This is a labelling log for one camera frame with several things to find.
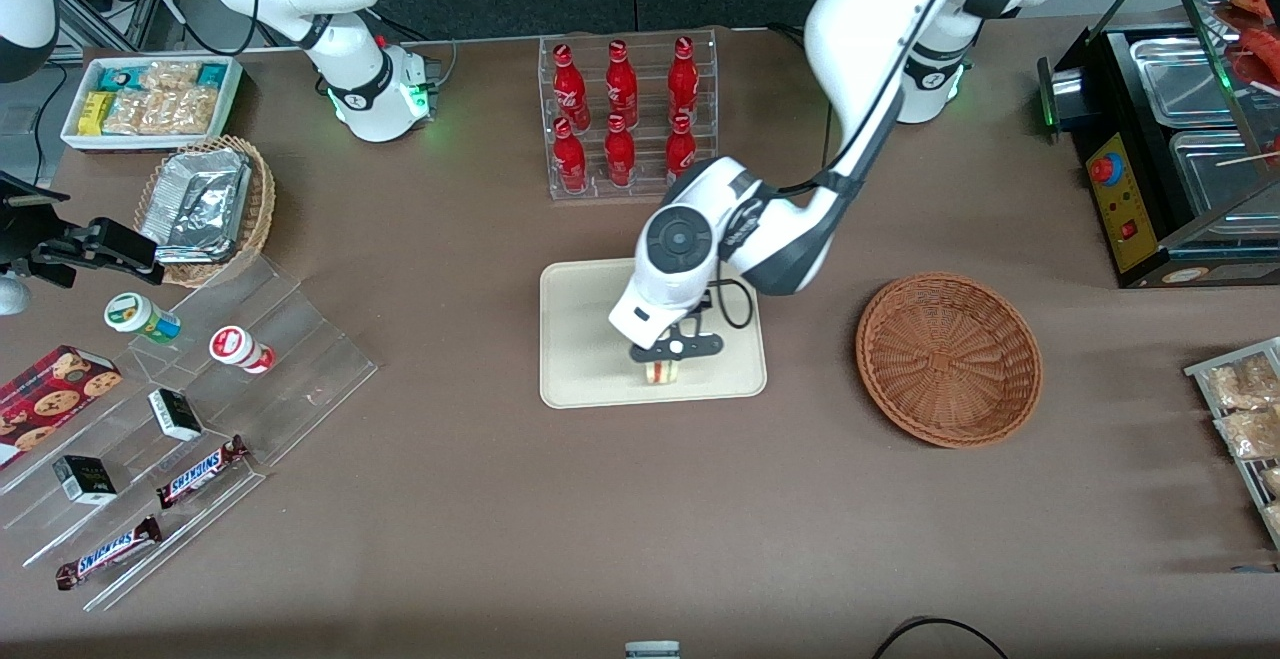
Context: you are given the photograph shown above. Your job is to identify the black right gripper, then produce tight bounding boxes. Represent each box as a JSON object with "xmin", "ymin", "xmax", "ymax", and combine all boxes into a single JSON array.
[{"xmin": 0, "ymin": 171, "xmax": 167, "ymax": 289}]

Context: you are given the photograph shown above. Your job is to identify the beige plastic tray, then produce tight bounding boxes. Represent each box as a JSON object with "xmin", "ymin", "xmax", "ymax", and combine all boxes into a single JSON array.
[{"xmin": 539, "ymin": 257, "xmax": 769, "ymax": 410}]

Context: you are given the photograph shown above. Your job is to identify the light wicker basket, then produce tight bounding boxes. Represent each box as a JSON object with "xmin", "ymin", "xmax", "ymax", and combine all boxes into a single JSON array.
[{"xmin": 132, "ymin": 134, "xmax": 277, "ymax": 289}]

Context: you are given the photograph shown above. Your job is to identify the brown wicker round basket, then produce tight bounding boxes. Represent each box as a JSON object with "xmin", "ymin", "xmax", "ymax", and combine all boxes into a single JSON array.
[{"xmin": 856, "ymin": 272, "xmax": 1044, "ymax": 450}]

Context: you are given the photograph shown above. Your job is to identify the green lid yogurt cup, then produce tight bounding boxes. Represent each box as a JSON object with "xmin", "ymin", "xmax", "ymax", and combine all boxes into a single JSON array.
[{"xmin": 104, "ymin": 292, "xmax": 184, "ymax": 346}]

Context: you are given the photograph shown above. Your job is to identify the silver foil pack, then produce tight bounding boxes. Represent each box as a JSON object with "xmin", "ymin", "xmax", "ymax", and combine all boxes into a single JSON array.
[
  {"xmin": 139, "ymin": 148, "xmax": 252, "ymax": 252},
  {"xmin": 152, "ymin": 239, "xmax": 241, "ymax": 267}
]

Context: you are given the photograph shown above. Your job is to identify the red lid yogurt cup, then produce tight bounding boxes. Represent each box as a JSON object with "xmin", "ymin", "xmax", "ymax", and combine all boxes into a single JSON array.
[{"xmin": 208, "ymin": 325, "xmax": 276, "ymax": 376}]

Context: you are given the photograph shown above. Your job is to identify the white rectangular snack bin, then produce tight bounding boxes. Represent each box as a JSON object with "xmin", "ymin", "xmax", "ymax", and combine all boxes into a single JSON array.
[{"xmin": 60, "ymin": 54, "xmax": 245, "ymax": 154}]

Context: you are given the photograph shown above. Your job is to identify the clear cracker snack bag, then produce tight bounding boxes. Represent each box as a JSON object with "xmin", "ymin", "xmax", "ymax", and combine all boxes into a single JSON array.
[
  {"xmin": 139, "ymin": 60, "xmax": 203, "ymax": 93},
  {"xmin": 158, "ymin": 86, "xmax": 221, "ymax": 136},
  {"xmin": 103, "ymin": 88, "xmax": 164, "ymax": 136}
]

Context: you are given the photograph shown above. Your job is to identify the yellow snack packet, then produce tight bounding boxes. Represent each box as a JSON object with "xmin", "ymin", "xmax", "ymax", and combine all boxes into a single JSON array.
[{"xmin": 77, "ymin": 90, "xmax": 114, "ymax": 137}]

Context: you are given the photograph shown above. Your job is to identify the small black white box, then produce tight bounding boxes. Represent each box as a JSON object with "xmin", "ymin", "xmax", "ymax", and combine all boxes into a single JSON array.
[
  {"xmin": 147, "ymin": 387, "xmax": 205, "ymax": 443},
  {"xmin": 52, "ymin": 454, "xmax": 119, "ymax": 507}
]

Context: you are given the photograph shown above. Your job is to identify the red chocolate cookie box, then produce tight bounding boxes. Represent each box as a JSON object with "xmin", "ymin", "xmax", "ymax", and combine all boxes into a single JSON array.
[{"xmin": 0, "ymin": 344, "xmax": 124, "ymax": 471}]

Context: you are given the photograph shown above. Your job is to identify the clear acrylic bottle rack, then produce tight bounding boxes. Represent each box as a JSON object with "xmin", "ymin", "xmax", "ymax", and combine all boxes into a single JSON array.
[{"xmin": 537, "ymin": 28, "xmax": 720, "ymax": 201}]

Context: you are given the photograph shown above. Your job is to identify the clear acrylic stepped display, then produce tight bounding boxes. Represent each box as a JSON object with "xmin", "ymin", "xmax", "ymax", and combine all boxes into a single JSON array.
[{"xmin": 0, "ymin": 253, "xmax": 380, "ymax": 613}]

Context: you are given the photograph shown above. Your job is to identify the red cola bottle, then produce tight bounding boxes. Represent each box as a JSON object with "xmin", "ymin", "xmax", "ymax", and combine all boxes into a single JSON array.
[
  {"xmin": 603, "ymin": 114, "xmax": 638, "ymax": 189},
  {"xmin": 605, "ymin": 40, "xmax": 640, "ymax": 130},
  {"xmin": 552, "ymin": 117, "xmax": 589, "ymax": 194},
  {"xmin": 667, "ymin": 35, "xmax": 700, "ymax": 126},
  {"xmin": 552, "ymin": 43, "xmax": 590, "ymax": 132},
  {"xmin": 664, "ymin": 112, "xmax": 698, "ymax": 185}
]

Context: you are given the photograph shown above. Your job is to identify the brown snickers bar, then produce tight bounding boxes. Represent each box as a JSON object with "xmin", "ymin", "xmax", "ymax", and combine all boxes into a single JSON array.
[
  {"xmin": 55, "ymin": 515, "xmax": 164, "ymax": 592},
  {"xmin": 155, "ymin": 434, "xmax": 252, "ymax": 511}
]

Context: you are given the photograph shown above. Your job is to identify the black food warmer appliance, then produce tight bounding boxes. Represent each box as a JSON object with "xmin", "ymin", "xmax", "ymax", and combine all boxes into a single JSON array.
[{"xmin": 1036, "ymin": 0, "xmax": 1280, "ymax": 290}]

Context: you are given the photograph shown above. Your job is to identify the steel warmer pan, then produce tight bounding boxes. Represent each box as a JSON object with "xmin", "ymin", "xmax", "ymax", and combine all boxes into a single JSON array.
[
  {"xmin": 1129, "ymin": 36, "xmax": 1239, "ymax": 127},
  {"xmin": 1168, "ymin": 128, "xmax": 1280, "ymax": 218}
]

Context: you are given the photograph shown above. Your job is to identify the red sausages on skewers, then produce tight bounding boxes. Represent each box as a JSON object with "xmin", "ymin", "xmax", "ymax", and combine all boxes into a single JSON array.
[{"xmin": 1222, "ymin": 0, "xmax": 1280, "ymax": 92}]

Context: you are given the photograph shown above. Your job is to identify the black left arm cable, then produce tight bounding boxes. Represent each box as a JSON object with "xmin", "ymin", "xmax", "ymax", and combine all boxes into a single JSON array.
[{"xmin": 705, "ymin": 0, "xmax": 986, "ymax": 332}]

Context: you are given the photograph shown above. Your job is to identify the black right base cables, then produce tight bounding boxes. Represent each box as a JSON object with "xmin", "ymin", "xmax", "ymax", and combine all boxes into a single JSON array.
[{"xmin": 372, "ymin": 11, "xmax": 459, "ymax": 72}]

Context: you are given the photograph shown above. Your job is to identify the black cable loop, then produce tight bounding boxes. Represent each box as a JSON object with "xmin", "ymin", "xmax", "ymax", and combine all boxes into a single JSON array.
[{"xmin": 869, "ymin": 616, "xmax": 1012, "ymax": 659}]

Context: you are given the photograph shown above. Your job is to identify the grey wire rack tray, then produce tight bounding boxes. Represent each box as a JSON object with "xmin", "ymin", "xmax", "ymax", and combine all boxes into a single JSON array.
[{"xmin": 1184, "ymin": 336, "xmax": 1280, "ymax": 551}]

